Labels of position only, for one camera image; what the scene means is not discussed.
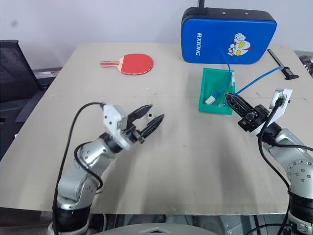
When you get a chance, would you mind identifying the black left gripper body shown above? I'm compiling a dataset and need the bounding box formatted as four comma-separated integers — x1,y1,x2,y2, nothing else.
117,115,148,145

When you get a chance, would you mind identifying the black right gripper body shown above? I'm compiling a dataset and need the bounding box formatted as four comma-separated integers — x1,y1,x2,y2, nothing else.
238,104,271,133

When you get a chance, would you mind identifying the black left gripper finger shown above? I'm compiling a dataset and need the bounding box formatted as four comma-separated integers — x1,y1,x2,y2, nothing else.
140,114,165,139
127,104,154,123

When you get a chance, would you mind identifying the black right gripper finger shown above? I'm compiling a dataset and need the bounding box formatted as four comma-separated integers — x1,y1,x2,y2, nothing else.
224,94,250,121
225,92,258,115

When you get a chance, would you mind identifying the blue network cable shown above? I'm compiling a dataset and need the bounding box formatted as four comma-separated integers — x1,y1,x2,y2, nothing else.
214,46,286,108

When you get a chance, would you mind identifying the green plastic bin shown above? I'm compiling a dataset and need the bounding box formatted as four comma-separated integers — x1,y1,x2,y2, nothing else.
197,68,237,115

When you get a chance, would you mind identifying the red table tennis paddle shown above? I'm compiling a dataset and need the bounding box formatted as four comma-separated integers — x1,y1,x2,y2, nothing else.
99,53,154,75

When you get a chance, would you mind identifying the black caliper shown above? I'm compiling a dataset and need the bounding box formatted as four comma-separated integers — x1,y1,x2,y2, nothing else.
267,48,300,80

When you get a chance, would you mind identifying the dark mesh object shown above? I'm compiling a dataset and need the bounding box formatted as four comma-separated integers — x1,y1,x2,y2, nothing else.
299,55,313,79

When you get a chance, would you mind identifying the blue RXIONG kick pad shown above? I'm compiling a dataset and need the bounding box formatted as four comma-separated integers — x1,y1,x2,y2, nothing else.
181,6,278,65

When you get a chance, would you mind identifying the black mesh office chair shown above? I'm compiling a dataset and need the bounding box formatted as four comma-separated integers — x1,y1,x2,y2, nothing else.
0,40,49,123

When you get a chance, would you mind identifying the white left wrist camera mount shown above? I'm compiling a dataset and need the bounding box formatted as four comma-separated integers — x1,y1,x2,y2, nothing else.
102,104,132,150

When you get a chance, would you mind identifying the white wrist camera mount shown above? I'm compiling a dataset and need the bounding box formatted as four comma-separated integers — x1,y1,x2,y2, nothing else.
250,88,293,137
102,104,132,150

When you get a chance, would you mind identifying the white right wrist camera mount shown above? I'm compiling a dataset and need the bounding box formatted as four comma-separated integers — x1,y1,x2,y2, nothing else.
250,88,293,137

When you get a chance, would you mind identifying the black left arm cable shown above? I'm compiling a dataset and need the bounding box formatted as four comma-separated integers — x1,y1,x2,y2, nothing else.
51,101,107,235

